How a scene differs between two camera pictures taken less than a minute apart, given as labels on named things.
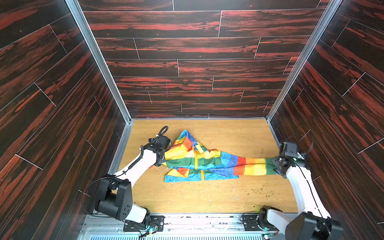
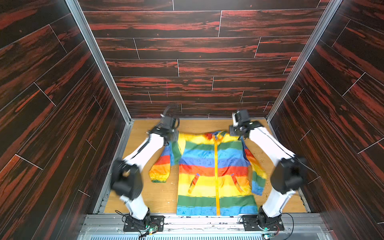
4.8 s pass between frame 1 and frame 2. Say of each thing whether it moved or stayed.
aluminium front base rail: stayed
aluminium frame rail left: stayed
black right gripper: moved
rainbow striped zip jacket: moved
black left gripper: moved
